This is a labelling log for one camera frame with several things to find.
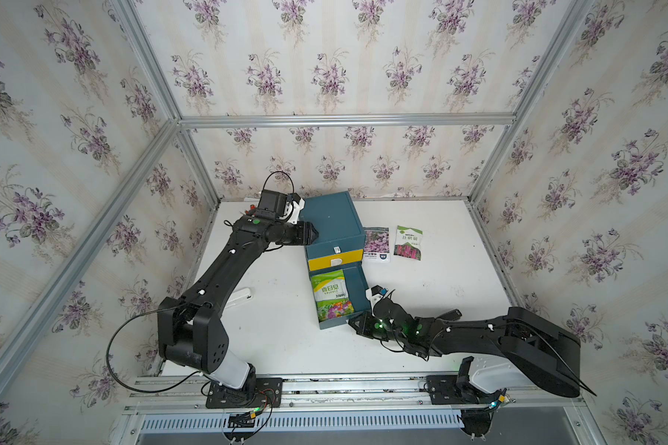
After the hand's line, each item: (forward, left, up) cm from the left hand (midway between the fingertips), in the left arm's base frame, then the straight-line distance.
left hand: (312, 237), depth 82 cm
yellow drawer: (-3, -7, -7) cm, 11 cm away
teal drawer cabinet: (+2, -8, +3) cm, 9 cm away
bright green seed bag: (-10, -6, -19) cm, 22 cm away
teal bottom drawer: (-8, -15, -20) cm, 26 cm away
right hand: (-21, -11, -16) cm, 29 cm away
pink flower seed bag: (+11, -23, -19) cm, 32 cm away
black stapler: (-18, -43, -16) cm, 49 cm away
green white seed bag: (+11, -36, -19) cm, 42 cm away
